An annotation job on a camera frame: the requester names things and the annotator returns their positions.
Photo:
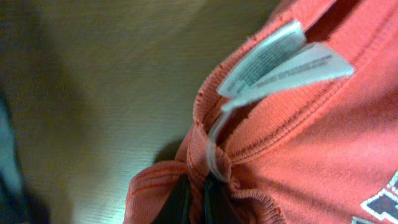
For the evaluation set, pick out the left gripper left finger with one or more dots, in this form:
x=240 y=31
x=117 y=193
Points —
x=176 y=208

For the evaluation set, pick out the grey folded shirt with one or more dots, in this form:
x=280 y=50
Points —
x=18 y=204

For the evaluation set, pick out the orange soccer t-shirt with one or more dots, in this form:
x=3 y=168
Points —
x=320 y=153

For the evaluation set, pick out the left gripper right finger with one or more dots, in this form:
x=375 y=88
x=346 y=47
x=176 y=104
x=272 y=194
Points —
x=218 y=208

